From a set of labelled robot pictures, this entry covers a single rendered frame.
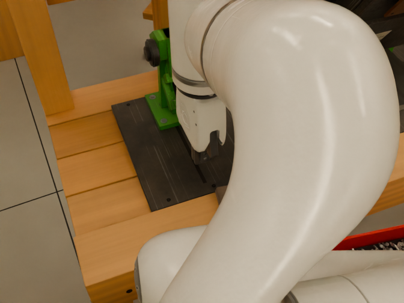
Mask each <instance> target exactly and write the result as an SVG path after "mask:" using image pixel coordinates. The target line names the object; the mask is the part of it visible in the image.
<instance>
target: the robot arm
mask: <svg viewBox="0 0 404 303"><path fill-rule="evenodd" d="M168 19H169V29H170V48H171V68H172V79H173V82H174V84H175V85H176V113H177V117H178V119H179V122H180V124H181V125H182V128H183V130H184V131H185V134H186V136H187V137H188V140H189V141H190V143H191V156H192V160H194V164H196V165H198V164H202V163H205V162H208V161H211V160H212V159H213V157H215V156H218V142H219V143H220V145H223V144H224V143H225V136H226V107H227V108H228V110H229V111H230V112H231V116H232V119H233V126H234V158H233V166H232V171H231V175H230V180H229V183H228V186H227V190H226V192H225V194H224V197H223V199H222V201H221V203H220V205H219V207H218V209H217V211H216V212H215V214H214V216H213V218H212V219H211V221H210V222H209V224H208V225H199V226H195V227H186V228H180V229H176V230H171V231H167V232H164V233H161V234H158V235H156V236H154V237H153V238H151V239H149V240H148V241H147V242H146V243H145V244H144V245H143V247H142V248H141V249H140V251H139V253H138V255H137V258H136V260H135V264H134V265H135V269H134V280H135V287H136V292H137V295H138V300H139V301H140V303H404V251H399V250H359V251H356V250H341V251H332V249H334V248H335V247H336V246H337V245H338V244H339V243H340V242H341V241H342V240H343V239H344V238H345V237H346V236H347V235H348V234H349V233H350V232H351V231H352V230H353V229H354V228H355V227H356V226H357V225H358V224H359V223H360V222H361V221H362V219H363V218H364V217H365V216H366V215H367V214H368V213H369V212H370V210H371V209H372V207H373V206H374V205H375V203H376V202H377V201H378V199H379V197H380V196H381V194H382V192H383V191H384V189H385V187H386V185H387V183H388V181H389V179H390V176H391V173H392V171H393V168H394V164H395V161H396V157H397V152H398V148H399V138H400V112H399V100H398V96H397V89H396V83H395V79H394V75H393V71H392V68H391V65H390V62H389V59H388V57H387V54H386V52H385V50H384V48H383V46H382V44H381V42H380V41H379V39H378V37H377V36H376V34H375V33H374V32H373V30H372V29H371V28H370V27H369V26H368V24H366V23H365V21H363V20H362V19H361V18H360V17H359V16H357V15H356V14H355V13H353V12H351V11H350V10H348V9H346V8H344V7H342V6H340V5H337V4H334V3H331V2H328V1H324V0H168ZM217 140H218V142H217Z"/></svg>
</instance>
